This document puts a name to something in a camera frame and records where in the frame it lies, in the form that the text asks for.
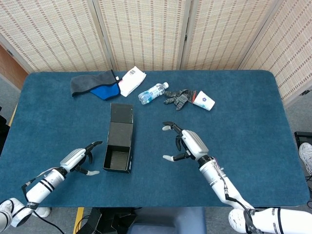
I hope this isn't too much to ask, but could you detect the white tissue pack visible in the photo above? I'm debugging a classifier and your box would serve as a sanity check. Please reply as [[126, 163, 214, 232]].
[[117, 67, 147, 98]]

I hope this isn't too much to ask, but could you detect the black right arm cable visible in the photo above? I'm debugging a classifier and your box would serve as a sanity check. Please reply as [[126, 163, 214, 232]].
[[223, 180, 256, 234]]

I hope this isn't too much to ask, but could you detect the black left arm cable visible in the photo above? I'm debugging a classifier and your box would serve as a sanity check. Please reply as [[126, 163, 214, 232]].
[[21, 179, 66, 234]]

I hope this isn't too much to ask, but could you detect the blue chair seat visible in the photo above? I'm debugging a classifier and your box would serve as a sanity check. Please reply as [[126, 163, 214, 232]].
[[126, 207, 207, 234]]

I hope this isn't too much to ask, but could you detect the black bag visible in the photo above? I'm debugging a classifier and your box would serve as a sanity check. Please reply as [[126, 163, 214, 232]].
[[80, 207, 143, 234]]

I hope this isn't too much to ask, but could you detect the grey knit glove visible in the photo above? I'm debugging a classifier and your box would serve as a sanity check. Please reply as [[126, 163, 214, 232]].
[[163, 89, 197, 112]]

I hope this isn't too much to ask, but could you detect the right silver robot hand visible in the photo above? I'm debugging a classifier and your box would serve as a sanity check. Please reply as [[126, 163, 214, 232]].
[[162, 121, 210, 163]]

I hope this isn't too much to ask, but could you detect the white paper cup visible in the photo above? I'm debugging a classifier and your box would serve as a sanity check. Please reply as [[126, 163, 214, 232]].
[[194, 90, 215, 112]]

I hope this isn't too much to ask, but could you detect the grey towel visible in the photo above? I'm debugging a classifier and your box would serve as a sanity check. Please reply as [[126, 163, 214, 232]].
[[70, 69, 117, 98]]

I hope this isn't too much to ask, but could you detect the clear plastic water bottle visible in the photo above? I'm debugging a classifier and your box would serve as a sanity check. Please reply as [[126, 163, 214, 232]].
[[138, 82, 170, 105]]

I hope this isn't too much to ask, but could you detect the white sneaker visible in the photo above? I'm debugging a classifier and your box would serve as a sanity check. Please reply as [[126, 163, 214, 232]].
[[298, 142, 312, 176], [35, 206, 52, 218]]

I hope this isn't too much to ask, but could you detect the blue cloth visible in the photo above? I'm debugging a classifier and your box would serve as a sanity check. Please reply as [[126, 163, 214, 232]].
[[90, 82, 122, 101]]

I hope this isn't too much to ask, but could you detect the brown wooden door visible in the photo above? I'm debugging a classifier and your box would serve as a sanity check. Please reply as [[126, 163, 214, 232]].
[[0, 45, 29, 90]]

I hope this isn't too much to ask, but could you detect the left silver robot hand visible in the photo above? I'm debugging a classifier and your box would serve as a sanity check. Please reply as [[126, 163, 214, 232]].
[[59, 140, 103, 177]]

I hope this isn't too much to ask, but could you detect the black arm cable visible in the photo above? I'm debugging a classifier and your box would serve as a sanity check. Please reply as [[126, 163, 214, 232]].
[[223, 180, 256, 234], [21, 179, 66, 234]]

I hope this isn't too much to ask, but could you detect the black paper box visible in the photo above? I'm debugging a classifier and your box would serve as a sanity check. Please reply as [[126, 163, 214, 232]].
[[102, 102, 134, 174]]

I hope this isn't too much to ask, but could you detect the black case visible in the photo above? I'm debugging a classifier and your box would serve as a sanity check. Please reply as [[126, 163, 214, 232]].
[[294, 131, 312, 148]]

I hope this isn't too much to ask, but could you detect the woven folding screen panel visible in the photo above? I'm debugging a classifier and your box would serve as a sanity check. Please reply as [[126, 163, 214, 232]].
[[240, 0, 312, 105], [94, 0, 193, 72], [0, 0, 110, 74], [180, 0, 285, 71]]

